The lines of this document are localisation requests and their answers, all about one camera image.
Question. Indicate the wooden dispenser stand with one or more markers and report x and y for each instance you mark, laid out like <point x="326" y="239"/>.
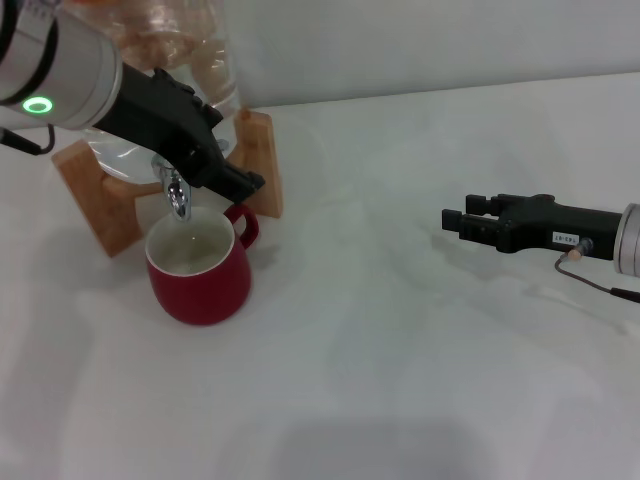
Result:
<point x="260" y="150"/>

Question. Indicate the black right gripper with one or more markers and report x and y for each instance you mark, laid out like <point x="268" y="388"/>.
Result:
<point x="560" y="227"/>

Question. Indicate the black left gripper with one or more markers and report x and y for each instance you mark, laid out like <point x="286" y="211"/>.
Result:
<point x="150" y="120"/>

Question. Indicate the chrome faucet with lever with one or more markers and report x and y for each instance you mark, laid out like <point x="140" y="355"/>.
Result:
<point x="176" y="197"/>

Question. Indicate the glass water dispenser jar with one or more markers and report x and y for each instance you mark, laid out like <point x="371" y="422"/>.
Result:
<point x="210" y="45"/>

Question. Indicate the red cup white inside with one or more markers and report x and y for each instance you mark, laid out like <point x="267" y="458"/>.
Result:
<point x="200" y="290"/>

